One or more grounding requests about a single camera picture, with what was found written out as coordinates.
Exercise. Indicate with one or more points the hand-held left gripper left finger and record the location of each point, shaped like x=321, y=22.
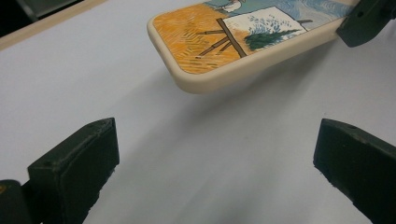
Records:
x=74, y=174

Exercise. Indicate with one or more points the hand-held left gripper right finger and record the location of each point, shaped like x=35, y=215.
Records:
x=358, y=171

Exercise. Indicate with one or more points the beige painted phone case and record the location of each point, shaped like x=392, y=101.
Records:
x=202, y=40

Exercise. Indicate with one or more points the wooden table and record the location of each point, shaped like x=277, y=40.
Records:
x=46, y=24

